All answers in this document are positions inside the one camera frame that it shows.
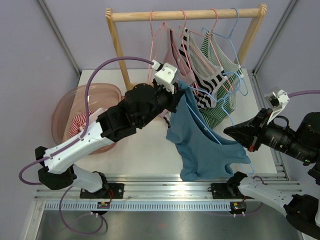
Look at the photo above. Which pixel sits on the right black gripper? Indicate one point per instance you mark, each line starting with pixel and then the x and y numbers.
pixel 251 133

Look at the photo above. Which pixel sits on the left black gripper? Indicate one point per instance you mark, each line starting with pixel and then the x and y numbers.
pixel 174 98

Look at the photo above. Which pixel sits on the pink hanger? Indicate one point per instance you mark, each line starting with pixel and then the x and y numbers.
pixel 215 22
pixel 154 35
pixel 194 85

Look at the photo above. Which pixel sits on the black white striped tank top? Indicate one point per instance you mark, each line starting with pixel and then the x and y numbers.
pixel 209 77

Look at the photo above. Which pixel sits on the mauve ribbed tank top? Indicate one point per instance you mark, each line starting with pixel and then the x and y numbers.
pixel 169 53

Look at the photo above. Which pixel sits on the blue tank top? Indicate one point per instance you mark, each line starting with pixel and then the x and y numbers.
pixel 205 154

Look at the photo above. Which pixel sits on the red white striped tank top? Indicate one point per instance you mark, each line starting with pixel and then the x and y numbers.
pixel 77 125

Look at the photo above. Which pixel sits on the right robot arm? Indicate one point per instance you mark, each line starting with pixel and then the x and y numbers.
pixel 303 144

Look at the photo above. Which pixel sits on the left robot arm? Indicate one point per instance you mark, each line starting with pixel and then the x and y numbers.
pixel 139 107

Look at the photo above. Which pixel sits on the green white striped tank top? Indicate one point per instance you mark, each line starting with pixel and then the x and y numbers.
pixel 214 116

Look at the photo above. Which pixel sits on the pink translucent plastic basket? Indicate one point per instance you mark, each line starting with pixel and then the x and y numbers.
pixel 101 96

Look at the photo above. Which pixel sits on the wooden clothes rack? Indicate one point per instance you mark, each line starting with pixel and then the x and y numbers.
pixel 186 14

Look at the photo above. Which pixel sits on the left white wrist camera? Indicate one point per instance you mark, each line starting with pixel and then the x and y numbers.
pixel 165 76

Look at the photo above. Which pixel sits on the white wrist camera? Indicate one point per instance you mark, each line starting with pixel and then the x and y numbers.
pixel 165 76
pixel 277 99

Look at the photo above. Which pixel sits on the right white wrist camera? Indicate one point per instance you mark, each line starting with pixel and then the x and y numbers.
pixel 277 99

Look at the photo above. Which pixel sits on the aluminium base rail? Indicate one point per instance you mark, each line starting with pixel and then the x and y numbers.
pixel 164 192

